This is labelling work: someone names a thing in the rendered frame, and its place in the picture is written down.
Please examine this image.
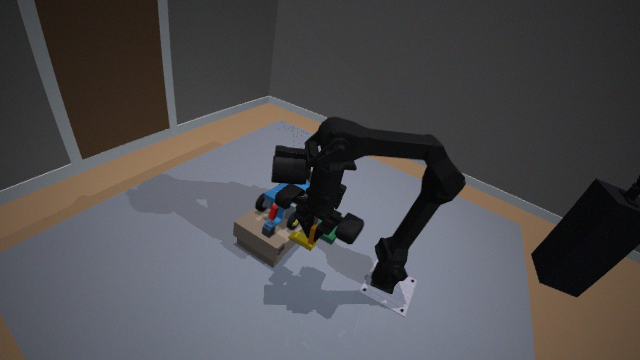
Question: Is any yellow chock with orange handle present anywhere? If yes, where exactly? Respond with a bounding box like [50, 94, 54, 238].
[288, 224, 318, 251]

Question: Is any green tray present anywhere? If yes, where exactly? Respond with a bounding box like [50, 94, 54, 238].
[316, 220, 336, 244]
[324, 226, 338, 239]

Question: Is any red-headed pin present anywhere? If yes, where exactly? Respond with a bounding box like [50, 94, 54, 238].
[268, 205, 279, 226]

